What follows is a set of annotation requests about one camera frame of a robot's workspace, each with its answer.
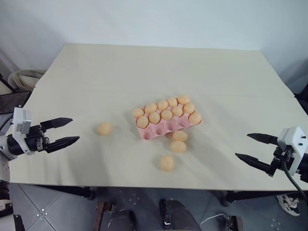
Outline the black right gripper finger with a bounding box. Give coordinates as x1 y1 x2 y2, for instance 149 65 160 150
247 132 280 146
235 153 275 178

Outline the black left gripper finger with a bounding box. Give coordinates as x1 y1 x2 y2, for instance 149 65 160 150
39 117 74 132
45 136 80 154

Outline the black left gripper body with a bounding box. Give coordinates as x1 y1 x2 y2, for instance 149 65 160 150
24 124 51 153

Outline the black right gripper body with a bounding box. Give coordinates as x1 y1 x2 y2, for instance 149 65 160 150
269 144 293 178

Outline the pink egg tray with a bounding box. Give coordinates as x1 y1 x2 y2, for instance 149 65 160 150
131 95 203 142

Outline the black table leg bar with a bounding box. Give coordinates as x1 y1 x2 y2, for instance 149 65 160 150
30 184 96 201
219 190 303 207

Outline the dark flat panel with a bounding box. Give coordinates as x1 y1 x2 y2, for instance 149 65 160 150
0 90 31 115

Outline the white and black sneaker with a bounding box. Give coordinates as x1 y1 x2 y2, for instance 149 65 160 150
276 194 301 217

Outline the beige cloth bag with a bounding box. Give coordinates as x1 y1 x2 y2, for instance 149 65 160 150
8 69 46 92

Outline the dark bulky object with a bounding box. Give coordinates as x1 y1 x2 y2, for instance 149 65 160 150
294 83 308 107

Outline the black tripod stand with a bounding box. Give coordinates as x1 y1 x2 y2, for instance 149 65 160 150
0 71 20 94

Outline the dark rounded shape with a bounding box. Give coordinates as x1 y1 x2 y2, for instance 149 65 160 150
159 198 202 231
105 208 136 231

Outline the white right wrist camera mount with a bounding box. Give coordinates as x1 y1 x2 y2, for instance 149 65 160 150
276 126 308 176

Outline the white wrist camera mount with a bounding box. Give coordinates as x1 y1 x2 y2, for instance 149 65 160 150
11 107 32 155
276 126 308 176

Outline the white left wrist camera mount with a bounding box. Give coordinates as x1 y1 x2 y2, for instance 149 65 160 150
11 107 32 155

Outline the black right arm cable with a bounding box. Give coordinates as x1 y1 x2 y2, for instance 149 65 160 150
282 150 308 204

